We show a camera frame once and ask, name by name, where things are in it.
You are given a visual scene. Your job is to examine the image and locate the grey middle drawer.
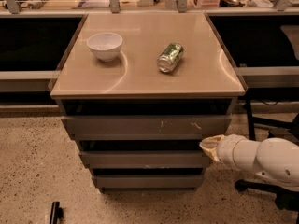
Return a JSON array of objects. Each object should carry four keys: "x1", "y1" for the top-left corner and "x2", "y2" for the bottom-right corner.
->
[{"x1": 79, "y1": 150, "x2": 210, "y2": 169}]

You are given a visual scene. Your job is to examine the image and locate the black object on floor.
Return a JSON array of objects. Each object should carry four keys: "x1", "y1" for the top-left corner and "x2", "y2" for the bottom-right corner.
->
[{"x1": 49, "y1": 202, "x2": 64, "y2": 224}]

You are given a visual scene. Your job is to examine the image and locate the grey drawer cabinet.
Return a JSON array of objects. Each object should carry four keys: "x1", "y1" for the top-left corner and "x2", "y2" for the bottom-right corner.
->
[{"x1": 50, "y1": 12, "x2": 246, "y2": 177}]

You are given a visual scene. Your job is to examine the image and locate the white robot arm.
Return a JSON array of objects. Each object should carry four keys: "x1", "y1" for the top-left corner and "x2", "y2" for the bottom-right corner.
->
[{"x1": 200, "y1": 24, "x2": 299, "y2": 190}]

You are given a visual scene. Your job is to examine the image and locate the green soda can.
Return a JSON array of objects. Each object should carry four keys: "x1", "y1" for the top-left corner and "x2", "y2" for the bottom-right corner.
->
[{"x1": 157, "y1": 43, "x2": 184, "y2": 73}]

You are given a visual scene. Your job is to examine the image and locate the grey top drawer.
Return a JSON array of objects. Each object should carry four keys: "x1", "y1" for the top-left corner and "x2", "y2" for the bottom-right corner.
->
[{"x1": 62, "y1": 115, "x2": 232, "y2": 141}]

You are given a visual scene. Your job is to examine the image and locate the grey bottom drawer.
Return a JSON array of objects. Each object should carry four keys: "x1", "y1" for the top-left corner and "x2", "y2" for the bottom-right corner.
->
[{"x1": 92, "y1": 175, "x2": 203, "y2": 189}]

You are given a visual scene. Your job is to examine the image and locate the black office chair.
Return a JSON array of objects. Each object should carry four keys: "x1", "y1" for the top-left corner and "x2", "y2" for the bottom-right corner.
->
[{"x1": 235, "y1": 115, "x2": 299, "y2": 212}]

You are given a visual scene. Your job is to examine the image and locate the white ceramic bowl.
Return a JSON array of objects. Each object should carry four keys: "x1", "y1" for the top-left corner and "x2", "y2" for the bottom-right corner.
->
[{"x1": 87, "y1": 32, "x2": 123, "y2": 62}]

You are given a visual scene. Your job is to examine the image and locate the grey drawer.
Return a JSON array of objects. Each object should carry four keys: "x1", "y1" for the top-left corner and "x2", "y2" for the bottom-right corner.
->
[
  {"x1": 79, "y1": 150, "x2": 210, "y2": 169},
  {"x1": 92, "y1": 175, "x2": 203, "y2": 189},
  {"x1": 62, "y1": 115, "x2": 232, "y2": 141}
]

